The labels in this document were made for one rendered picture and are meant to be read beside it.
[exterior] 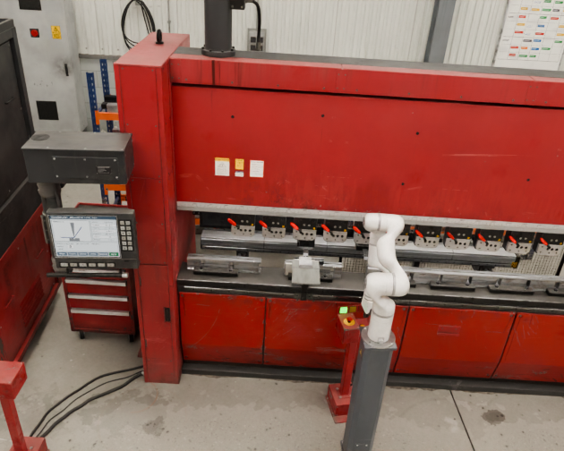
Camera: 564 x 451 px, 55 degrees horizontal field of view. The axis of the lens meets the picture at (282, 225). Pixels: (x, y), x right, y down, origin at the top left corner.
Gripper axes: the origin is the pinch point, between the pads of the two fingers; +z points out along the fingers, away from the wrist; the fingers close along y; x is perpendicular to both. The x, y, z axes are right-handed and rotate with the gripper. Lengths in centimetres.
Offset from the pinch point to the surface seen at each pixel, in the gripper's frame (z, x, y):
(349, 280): -0.1, -0.6, -32.9
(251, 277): 1, -67, -45
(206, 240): -5, -93, -83
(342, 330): 9.6, -15.2, 2.6
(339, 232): -37, -11, -39
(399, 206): -59, 24, -33
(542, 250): -36, 118, -7
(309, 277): -13.5, -32.7, -24.0
